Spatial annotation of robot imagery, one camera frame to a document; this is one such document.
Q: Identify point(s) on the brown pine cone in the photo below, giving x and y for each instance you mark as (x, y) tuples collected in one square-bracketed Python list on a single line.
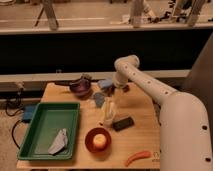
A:
[(126, 88)]

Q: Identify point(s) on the red-brown round plate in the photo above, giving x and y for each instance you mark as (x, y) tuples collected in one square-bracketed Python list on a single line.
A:
[(89, 140)]

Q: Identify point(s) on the purple toy pan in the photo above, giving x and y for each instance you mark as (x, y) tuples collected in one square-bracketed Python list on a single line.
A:
[(80, 87)]

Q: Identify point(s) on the grey folded cloth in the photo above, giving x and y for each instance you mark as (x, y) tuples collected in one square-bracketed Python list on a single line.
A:
[(60, 142)]

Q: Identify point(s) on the yellow round fruit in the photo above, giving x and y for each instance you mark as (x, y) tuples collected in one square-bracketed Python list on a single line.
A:
[(99, 141)]

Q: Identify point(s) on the green plastic tray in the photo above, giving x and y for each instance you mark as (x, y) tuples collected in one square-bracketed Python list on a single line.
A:
[(47, 120)]

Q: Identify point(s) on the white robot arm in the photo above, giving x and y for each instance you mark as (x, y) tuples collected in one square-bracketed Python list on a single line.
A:
[(185, 139)]

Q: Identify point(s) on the black rectangular block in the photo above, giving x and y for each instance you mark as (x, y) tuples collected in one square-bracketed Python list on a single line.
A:
[(123, 124)]

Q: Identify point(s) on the blue-grey small scoop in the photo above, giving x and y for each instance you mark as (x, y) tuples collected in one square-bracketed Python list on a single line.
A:
[(99, 99)]

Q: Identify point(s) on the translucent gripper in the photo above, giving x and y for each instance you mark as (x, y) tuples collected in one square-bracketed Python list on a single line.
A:
[(110, 91)]

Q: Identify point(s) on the blue box on floor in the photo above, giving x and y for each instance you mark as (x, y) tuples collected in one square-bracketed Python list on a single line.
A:
[(28, 113)]

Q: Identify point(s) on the orange toy carrot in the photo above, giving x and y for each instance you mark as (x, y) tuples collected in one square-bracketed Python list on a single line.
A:
[(136, 156)]

